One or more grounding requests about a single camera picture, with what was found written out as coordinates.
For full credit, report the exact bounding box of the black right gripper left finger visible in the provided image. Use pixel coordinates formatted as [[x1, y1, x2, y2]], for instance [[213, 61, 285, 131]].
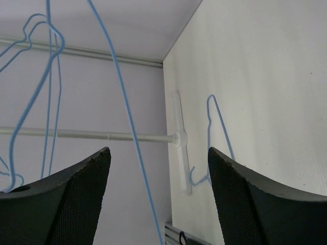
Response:
[[1, 147, 111, 244]]

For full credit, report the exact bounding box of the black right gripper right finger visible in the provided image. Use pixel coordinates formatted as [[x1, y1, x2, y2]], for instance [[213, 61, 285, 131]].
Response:
[[208, 147, 326, 244]]

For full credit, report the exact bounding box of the blue wire hanger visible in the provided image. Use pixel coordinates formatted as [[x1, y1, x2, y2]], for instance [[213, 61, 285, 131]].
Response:
[[1, 13, 52, 185], [189, 94, 236, 187], [0, 21, 63, 184], [4, 1, 164, 244]]

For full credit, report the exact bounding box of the grey clothes rack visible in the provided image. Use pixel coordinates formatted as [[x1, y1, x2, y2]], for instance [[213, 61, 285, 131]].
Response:
[[0, 90, 192, 194]]

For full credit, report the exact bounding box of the aluminium mounting rail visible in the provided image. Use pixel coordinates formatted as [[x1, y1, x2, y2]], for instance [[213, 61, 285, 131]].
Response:
[[165, 222, 210, 245]]

